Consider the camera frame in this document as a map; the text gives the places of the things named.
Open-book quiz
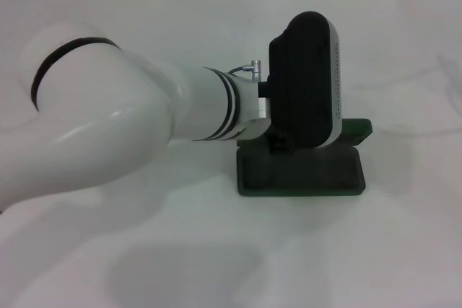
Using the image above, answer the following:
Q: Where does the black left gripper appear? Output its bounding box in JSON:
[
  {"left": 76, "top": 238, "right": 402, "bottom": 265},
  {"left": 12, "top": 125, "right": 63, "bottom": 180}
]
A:
[{"left": 266, "top": 130, "right": 297, "bottom": 154}]

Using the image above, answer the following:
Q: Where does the green glasses case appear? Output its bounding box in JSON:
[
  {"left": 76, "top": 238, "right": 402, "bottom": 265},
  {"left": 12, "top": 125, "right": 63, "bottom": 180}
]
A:
[{"left": 236, "top": 117, "right": 375, "bottom": 199}]

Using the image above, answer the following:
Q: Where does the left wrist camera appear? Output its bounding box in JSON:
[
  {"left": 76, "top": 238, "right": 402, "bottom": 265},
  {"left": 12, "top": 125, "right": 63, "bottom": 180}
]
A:
[{"left": 267, "top": 9, "right": 344, "bottom": 153}]

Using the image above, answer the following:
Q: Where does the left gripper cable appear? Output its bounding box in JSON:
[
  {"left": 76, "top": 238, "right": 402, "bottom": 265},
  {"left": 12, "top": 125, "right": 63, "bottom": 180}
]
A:
[{"left": 226, "top": 58, "right": 264, "bottom": 81}]

